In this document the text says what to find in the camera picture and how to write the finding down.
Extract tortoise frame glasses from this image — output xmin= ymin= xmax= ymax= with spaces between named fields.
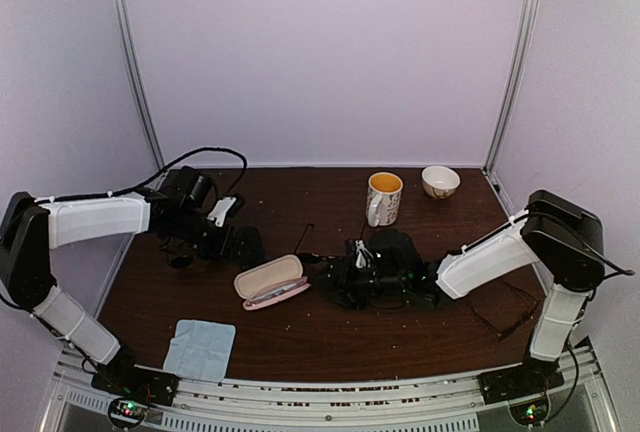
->
xmin=465 ymin=279 xmax=540 ymax=342

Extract right aluminium frame post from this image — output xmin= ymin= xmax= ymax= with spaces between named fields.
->
xmin=483 ymin=0 xmax=540 ymax=177

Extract pink glasses case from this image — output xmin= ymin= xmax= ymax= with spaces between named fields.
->
xmin=234 ymin=254 xmax=310 ymax=311

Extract left aluminium frame post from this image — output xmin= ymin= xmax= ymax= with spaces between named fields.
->
xmin=112 ymin=0 xmax=165 ymax=170

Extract black sunglasses dark lenses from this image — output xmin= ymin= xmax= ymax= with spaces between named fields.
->
xmin=293 ymin=223 xmax=365 ymax=265

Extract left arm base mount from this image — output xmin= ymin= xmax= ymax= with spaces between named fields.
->
xmin=83 ymin=347 xmax=180 ymax=431

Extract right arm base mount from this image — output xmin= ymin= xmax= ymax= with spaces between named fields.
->
xmin=478 ymin=358 xmax=565 ymax=429

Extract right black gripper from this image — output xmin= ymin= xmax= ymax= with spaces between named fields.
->
xmin=308 ymin=255 xmax=408 ymax=310

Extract patterned mug yellow inside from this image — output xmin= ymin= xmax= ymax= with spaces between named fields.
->
xmin=365 ymin=172 xmax=404 ymax=228

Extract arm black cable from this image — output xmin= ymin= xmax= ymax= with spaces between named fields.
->
xmin=509 ymin=201 xmax=637 ymax=403
xmin=0 ymin=146 xmax=250 ymax=248

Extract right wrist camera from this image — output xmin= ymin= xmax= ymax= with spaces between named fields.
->
xmin=347 ymin=239 xmax=374 ymax=269

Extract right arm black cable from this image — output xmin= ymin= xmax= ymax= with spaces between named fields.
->
xmin=509 ymin=201 xmax=637 ymax=403

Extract pink frame glasses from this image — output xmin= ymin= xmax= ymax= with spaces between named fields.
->
xmin=250 ymin=278 xmax=307 ymax=305

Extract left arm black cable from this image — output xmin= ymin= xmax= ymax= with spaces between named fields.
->
xmin=0 ymin=146 xmax=250 ymax=248

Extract black glasses case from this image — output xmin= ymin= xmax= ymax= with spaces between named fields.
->
xmin=235 ymin=227 xmax=267 ymax=270

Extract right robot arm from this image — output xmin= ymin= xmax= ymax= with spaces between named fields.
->
xmin=311 ymin=190 xmax=605 ymax=394

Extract white ceramic bowl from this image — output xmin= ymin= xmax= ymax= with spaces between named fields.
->
xmin=421 ymin=165 xmax=461 ymax=200

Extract thin black frame glasses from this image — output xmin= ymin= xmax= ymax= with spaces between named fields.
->
xmin=160 ymin=245 xmax=196 ymax=270

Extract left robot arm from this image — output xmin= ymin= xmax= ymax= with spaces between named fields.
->
xmin=1 ymin=166 xmax=266 ymax=396

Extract left blue cleaning cloth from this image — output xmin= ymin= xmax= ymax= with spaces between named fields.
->
xmin=162 ymin=319 xmax=236 ymax=382

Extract aluminium frame post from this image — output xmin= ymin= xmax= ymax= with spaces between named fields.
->
xmin=112 ymin=0 xmax=165 ymax=170
xmin=483 ymin=0 xmax=540 ymax=177

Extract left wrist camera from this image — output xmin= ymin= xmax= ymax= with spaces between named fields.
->
xmin=207 ymin=193 xmax=246 ymax=228

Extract front aluminium rail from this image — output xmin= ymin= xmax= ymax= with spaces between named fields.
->
xmin=49 ymin=346 xmax=616 ymax=432

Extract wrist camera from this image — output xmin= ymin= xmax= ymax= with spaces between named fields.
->
xmin=347 ymin=239 xmax=374 ymax=269
xmin=207 ymin=193 xmax=246 ymax=228

